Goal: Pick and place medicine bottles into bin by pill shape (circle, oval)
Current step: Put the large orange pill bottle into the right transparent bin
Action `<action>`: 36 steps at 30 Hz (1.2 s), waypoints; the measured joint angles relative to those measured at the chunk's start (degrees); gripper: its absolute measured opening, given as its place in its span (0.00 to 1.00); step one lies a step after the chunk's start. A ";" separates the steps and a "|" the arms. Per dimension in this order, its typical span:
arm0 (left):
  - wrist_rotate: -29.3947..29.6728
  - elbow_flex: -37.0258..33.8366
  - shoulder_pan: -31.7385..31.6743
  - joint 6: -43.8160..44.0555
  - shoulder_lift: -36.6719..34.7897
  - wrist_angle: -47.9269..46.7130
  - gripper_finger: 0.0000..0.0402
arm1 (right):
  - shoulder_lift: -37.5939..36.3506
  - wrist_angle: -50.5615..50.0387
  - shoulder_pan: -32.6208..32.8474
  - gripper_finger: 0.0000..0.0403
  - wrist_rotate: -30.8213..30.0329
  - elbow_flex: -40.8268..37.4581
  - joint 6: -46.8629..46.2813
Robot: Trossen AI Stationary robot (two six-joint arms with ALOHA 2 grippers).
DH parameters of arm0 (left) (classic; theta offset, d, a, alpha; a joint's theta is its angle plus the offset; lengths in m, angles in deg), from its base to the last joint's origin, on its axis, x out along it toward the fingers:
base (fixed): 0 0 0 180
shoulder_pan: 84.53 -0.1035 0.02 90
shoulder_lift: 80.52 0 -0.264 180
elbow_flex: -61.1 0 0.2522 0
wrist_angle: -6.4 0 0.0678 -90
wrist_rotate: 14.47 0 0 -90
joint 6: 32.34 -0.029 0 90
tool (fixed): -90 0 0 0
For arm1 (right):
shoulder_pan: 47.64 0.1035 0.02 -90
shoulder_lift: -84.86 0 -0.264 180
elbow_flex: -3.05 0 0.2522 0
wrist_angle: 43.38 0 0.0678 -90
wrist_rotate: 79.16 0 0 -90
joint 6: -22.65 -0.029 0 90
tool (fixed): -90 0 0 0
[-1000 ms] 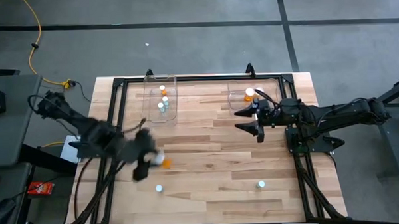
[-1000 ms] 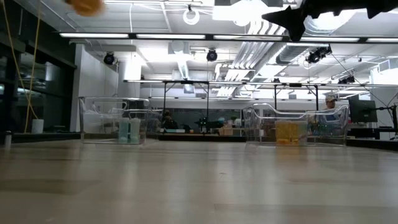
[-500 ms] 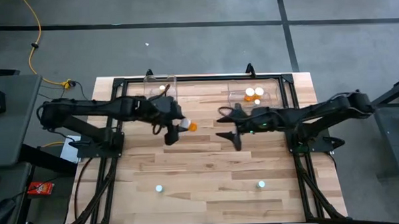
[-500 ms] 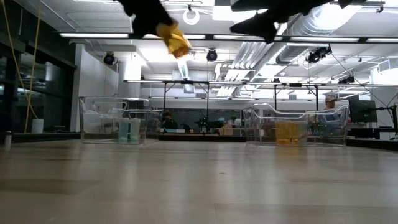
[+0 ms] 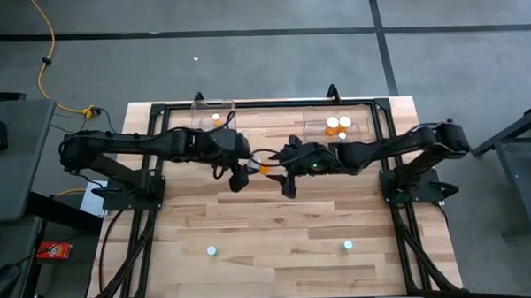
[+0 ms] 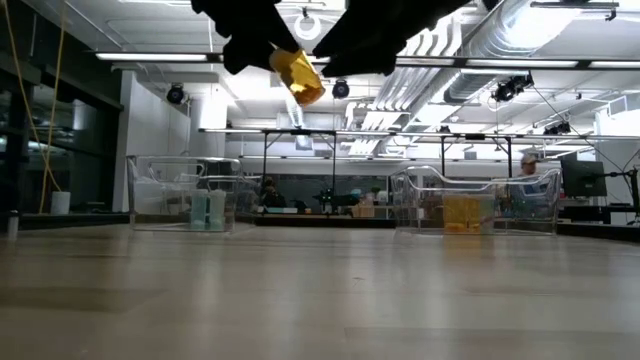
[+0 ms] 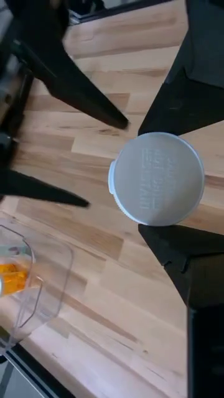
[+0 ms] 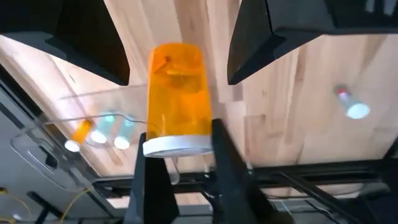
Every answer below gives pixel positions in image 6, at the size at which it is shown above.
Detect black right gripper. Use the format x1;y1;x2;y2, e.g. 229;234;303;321
312;0;474;79

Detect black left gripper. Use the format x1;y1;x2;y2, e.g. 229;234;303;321
190;0;301;76

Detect small clear teal pill bottle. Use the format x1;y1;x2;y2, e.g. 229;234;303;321
189;188;209;232
208;188;228;232

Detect clear plastic bin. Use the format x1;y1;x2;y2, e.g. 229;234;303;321
127;155;262;234
389;165;562;236

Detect person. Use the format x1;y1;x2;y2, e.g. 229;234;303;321
259;175;287;209
514;151;549;201

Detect white cylindrical container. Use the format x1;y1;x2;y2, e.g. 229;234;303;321
50;190;72;216

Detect black monitor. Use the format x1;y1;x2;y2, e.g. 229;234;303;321
559;158;609;199

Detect small white canister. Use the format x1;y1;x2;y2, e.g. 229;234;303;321
5;209;21;241

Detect white cable ring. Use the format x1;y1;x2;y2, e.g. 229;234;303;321
293;11;323;42

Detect silver ventilation duct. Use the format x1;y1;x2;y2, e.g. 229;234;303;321
442;0;581;106

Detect black background rig frame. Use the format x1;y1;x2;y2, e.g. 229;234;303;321
260;128;338;216
439;132;514;179

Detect black ceiling camera cluster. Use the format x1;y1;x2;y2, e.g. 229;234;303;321
491;72;536;104
543;121;573;137

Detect black aluminium frame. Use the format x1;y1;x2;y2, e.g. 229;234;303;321
0;212;640;244

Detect yellow cable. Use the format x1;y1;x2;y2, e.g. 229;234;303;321
2;0;64;194
37;0;67;215

